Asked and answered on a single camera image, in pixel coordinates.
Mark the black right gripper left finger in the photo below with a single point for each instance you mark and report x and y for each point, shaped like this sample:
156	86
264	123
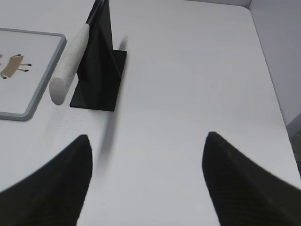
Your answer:
54	194

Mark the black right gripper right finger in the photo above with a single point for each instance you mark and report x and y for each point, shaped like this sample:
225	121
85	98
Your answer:
242	192

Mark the cleaver knife with speckled handle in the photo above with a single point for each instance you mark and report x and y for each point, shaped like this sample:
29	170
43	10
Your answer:
67	66

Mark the white cutting board grey rim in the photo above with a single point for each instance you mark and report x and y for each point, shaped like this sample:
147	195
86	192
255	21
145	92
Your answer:
27	62

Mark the black knife stand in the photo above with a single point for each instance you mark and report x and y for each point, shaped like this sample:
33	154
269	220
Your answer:
101	68

